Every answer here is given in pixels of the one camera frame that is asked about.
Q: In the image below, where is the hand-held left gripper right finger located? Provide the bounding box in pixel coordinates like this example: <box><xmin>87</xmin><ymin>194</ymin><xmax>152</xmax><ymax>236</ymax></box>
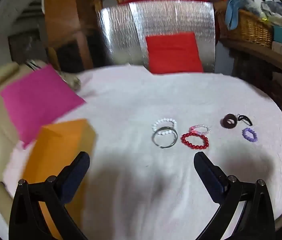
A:
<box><xmin>193</xmin><ymin>151</ymin><xmax>276</xmax><ymax>240</ymax></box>

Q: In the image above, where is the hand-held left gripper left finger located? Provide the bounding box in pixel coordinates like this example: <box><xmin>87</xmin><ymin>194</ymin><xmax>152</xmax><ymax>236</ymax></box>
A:
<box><xmin>9</xmin><ymin>151</ymin><xmax>91</xmax><ymax>240</ymax></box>

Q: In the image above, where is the red bead bracelet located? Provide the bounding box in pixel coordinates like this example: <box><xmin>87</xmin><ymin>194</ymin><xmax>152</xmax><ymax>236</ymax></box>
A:
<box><xmin>181</xmin><ymin>132</ymin><xmax>209</xmax><ymax>151</ymax></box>

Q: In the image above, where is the pink bead bracelet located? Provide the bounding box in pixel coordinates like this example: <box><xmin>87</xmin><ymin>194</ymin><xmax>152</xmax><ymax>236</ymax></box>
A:
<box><xmin>189</xmin><ymin>124</ymin><xmax>211</xmax><ymax>135</ymax></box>

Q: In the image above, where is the maroon hair tie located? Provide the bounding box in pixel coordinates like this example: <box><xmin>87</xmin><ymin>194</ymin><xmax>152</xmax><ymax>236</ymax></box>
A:
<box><xmin>221</xmin><ymin>114</ymin><xmax>237</xmax><ymax>128</ymax></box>

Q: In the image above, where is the purple spiral hair tie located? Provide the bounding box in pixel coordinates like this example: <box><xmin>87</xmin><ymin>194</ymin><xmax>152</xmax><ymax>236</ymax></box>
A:
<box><xmin>242</xmin><ymin>127</ymin><xmax>258</xmax><ymax>142</ymax></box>

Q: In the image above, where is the silver bangle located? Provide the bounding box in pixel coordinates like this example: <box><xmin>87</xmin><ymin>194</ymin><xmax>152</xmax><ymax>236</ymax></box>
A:
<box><xmin>152</xmin><ymin>127</ymin><xmax>178</xmax><ymax>148</ymax></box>

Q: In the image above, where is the black hair tie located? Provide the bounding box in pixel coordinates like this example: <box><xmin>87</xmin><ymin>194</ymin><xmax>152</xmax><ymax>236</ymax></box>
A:
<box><xmin>236</xmin><ymin>114</ymin><xmax>253</xmax><ymax>126</ymax></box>

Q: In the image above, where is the white bead bracelet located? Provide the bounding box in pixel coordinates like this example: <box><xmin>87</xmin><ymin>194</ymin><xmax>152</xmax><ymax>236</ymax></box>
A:
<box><xmin>152</xmin><ymin>117</ymin><xmax>178</xmax><ymax>132</ymax></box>

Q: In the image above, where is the patterned cloth bag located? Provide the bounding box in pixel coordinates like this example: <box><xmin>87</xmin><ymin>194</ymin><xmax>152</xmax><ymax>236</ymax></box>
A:
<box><xmin>58</xmin><ymin>71</ymin><xmax>82</xmax><ymax>92</ymax></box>

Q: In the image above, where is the white embossed blanket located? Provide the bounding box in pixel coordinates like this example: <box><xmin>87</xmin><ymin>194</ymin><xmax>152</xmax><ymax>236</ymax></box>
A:
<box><xmin>3</xmin><ymin>65</ymin><xmax>282</xmax><ymax>240</ymax></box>

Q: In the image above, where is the red cushion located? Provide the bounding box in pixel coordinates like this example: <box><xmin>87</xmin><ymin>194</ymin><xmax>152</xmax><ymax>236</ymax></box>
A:
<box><xmin>145</xmin><ymin>32</ymin><xmax>204</xmax><ymax>74</ymax></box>

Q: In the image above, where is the dark wooden shelf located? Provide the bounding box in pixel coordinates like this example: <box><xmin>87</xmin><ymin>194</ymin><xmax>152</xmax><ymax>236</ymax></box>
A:
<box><xmin>218</xmin><ymin>37</ymin><xmax>282</xmax><ymax>125</ymax></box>

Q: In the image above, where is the silver foil mat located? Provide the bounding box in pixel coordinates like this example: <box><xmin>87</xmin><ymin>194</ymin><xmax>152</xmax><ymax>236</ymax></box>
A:
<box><xmin>98</xmin><ymin>1</ymin><xmax>216</xmax><ymax>73</ymax></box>

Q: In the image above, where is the wicker basket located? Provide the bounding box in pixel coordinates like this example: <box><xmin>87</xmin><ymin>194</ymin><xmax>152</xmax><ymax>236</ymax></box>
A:
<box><xmin>217</xmin><ymin>9</ymin><xmax>274</xmax><ymax>49</ymax></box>

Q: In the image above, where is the wooden cabinet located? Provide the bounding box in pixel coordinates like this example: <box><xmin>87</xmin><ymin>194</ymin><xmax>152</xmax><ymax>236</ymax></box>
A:
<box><xmin>43</xmin><ymin>0</ymin><xmax>94</xmax><ymax>70</ymax></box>

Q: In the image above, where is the blue cloth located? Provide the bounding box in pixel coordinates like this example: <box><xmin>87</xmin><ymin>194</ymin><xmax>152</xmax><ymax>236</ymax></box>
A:
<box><xmin>225</xmin><ymin>0</ymin><xmax>246</xmax><ymax>29</ymax></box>

